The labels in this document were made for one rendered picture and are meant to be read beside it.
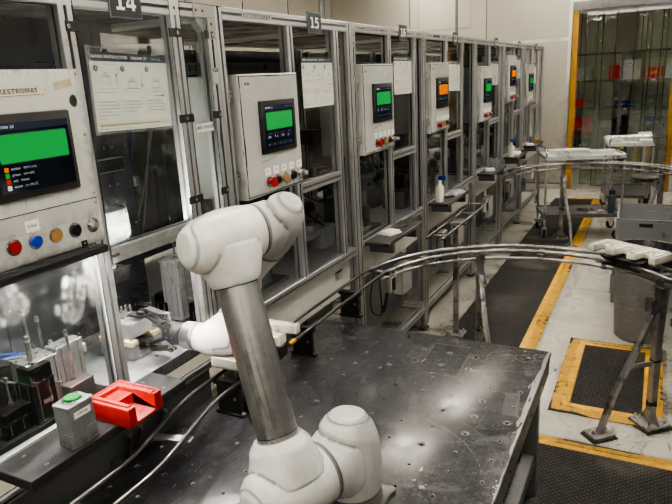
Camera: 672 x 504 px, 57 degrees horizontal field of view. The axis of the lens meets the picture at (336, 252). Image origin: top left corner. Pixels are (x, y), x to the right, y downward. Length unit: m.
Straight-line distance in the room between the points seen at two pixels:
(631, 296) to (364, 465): 3.05
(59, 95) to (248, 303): 0.73
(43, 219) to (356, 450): 0.97
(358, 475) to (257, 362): 0.39
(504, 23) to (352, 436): 8.73
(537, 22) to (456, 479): 8.48
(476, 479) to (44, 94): 1.52
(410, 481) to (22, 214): 1.23
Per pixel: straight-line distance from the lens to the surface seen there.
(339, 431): 1.57
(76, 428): 1.72
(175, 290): 2.36
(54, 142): 1.70
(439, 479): 1.85
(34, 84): 1.71
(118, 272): 2.15
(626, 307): 4.43
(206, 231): 1.38
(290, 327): 2.35
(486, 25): 9.97
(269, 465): 1.48
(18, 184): 1.64
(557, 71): 9.74
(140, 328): 2.17
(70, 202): 1.76
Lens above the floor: 1.77
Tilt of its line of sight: 16 degrees down
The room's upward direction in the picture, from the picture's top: 3 degrees counter-clockwise
